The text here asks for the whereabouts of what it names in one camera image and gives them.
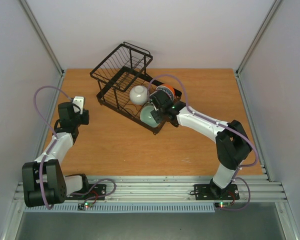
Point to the white bowl with orange outside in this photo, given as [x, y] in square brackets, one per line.
[170, 90]

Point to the aluminium left frame post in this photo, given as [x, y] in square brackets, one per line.
[37, 28]

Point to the green led board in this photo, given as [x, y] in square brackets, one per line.
[223, 204]
[86, 205]

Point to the right green led board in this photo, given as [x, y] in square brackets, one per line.
[223, 204]

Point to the grey slotted cable duct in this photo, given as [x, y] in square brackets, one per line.
[132, 207]

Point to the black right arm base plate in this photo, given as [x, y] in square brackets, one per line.
[203, 192]

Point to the aluminium right frame post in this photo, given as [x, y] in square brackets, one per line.
[259, 34]

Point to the white ribbed bowl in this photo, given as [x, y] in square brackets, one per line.
[138, 95]

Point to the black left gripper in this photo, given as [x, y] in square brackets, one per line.
[86, 121]

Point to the black wire dish rack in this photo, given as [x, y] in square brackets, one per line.
[123, 69]

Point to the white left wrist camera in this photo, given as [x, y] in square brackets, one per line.
[78, 104]

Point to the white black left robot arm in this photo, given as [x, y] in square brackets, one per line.
[43, 180]

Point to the red patterned bowl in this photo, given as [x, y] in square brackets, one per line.
[160, 88]

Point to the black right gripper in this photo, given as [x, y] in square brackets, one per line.
[156, 116]

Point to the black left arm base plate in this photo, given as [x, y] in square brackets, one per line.
[99, 189]

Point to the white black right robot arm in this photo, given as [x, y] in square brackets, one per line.
[232, 143]

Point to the aluminium frame post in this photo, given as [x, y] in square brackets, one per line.
[259, 34]
[37, 28]

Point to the aluminium front frame rails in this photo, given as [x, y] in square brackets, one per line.
[175, 189]

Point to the left green led board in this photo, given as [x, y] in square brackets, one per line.
[86, 205]

